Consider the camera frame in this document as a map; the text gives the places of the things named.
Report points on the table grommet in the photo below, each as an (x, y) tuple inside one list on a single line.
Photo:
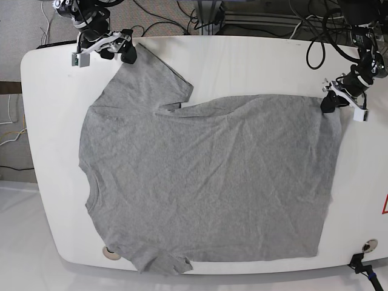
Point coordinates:
[(370, 246), (110, 254)]

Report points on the aluminium frame behind table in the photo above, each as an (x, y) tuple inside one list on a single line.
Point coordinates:
[(213, 15)]

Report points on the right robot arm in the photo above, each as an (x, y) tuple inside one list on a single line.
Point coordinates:
[(92, 20)]

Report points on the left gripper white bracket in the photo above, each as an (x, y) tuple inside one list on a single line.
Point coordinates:
[(347, 90)]

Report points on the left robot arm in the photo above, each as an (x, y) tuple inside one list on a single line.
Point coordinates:
[(362, 17)]

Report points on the right table grommet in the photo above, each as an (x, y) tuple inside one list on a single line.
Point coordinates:
[(370, 246)]

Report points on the red warning triangle sticker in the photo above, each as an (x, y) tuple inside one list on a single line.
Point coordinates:
[(385, 207)]

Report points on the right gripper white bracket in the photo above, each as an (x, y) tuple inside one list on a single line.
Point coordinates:
[(114, 44)]

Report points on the left table grommet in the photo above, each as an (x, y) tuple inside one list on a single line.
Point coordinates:
[(110, 254)]

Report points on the black clamp with cable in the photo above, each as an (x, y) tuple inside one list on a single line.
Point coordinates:
[(358, 267)]

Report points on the grey t-shirt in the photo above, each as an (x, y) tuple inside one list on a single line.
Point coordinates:
[(235, 179)]

